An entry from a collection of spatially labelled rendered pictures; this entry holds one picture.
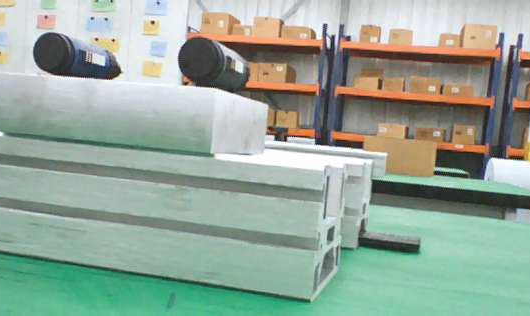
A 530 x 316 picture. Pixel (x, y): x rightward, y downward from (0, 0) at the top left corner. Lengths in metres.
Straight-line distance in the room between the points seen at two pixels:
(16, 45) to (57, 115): 3.79
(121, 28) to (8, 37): 0.82
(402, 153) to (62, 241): 2.08
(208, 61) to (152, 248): 0.39
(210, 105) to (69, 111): 0.10
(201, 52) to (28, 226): 0.37
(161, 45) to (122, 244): 3.27
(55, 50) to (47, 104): 0.46
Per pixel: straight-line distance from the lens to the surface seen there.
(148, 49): 3.66
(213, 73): 0.72
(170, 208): 0.36
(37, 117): 0.41
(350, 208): 0.53
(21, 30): 4.18
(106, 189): 0.39
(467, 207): 1.92
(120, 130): 0.37
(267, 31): 10.48
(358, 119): 10.96
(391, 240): 0.55
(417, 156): 2.39
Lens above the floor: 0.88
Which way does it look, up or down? 5 degrees down
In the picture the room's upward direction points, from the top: 5 degrees clockwise
